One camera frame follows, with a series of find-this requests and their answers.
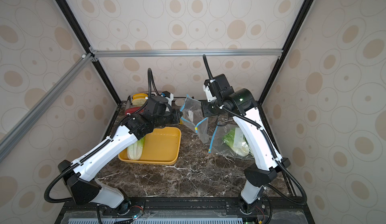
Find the clear zipper bag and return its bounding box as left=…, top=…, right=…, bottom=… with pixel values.
left=208, top=124, right=254, bottom=160
left=180, top=95, right=209, bottom=144

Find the chinese cabbage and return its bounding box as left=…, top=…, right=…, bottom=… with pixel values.
left=222, top=127, right=250, bottom=157
left=127, top=137, right=145, bottom=160

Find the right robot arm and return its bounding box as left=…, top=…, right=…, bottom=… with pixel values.
left=202, top=55, right=307, bottom=214

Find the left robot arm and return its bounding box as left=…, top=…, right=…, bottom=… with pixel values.
left=44, top=69, right=182, bottom=215

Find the yellow tray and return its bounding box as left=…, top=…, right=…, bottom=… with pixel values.
left=118, top=127, right=182, bottom=165

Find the white bread slice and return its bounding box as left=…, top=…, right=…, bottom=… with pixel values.
left=131, top=97, right=147, bottom=106

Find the yellow bread slice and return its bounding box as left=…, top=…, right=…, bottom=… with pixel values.
left=132, top=93, right=148, bottom=100

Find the red silver toaster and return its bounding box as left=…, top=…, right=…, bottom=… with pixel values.
left=125, top=96, right=142, bottom=115

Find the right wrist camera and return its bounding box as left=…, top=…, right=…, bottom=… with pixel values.
left=203, top=84, right=217, bottom=102

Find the horizontal aluminium rail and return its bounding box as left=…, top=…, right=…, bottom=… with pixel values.
left=92, top=49, right=283, bottom=58

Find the left diagonal aluminium rail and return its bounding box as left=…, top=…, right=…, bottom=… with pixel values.
left=1, top=53, right=92, bottom=161

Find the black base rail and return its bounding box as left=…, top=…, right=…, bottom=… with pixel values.
left=56, top=197, right=314, bottom=224

